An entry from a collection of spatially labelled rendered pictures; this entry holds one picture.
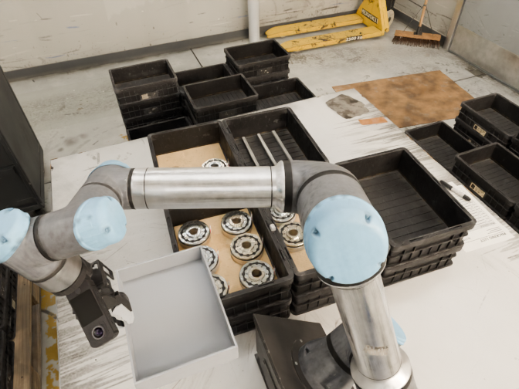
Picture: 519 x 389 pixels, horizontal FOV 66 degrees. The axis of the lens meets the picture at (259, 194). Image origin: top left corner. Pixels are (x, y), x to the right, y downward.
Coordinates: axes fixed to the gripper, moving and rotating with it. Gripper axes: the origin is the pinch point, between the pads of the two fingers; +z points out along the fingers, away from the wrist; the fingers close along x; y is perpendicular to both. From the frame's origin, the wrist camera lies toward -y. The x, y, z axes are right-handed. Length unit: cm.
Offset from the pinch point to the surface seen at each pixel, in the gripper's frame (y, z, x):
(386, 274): 0, 50, -63
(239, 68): 183, 76, -84
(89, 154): 115, 36, 12
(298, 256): 15, 38, -42
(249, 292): 4.4, 22.5, -24.3
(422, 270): -2, 59, -76
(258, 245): 23, 32, -33
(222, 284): 14.0, 27.7, -18.0
